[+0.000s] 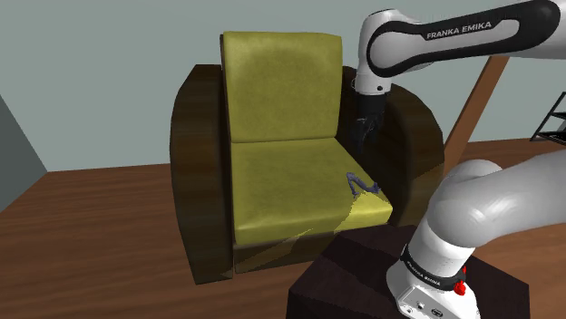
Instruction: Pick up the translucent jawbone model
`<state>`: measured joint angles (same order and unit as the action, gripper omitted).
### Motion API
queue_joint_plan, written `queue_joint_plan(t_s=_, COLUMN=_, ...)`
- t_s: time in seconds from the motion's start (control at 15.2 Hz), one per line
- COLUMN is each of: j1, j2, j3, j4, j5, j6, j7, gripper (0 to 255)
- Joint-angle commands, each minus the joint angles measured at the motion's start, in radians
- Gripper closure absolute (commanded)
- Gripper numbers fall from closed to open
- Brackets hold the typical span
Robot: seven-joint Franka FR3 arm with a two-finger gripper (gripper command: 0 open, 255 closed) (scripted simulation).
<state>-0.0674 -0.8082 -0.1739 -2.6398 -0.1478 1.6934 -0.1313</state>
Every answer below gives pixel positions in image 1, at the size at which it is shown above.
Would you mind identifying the yellow and brown armchair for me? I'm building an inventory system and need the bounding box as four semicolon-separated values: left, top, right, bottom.
169;30;446;286

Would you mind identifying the small blue curved object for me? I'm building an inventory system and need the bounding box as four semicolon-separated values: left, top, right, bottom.
346;171;381;198

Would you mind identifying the black shelf rack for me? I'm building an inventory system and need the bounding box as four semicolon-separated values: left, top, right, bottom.
529;91;566;146

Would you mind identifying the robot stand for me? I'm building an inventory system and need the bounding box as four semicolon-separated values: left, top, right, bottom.
286;224;531;319

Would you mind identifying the brown wooden beam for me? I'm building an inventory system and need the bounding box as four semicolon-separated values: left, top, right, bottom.
443;55;511;177

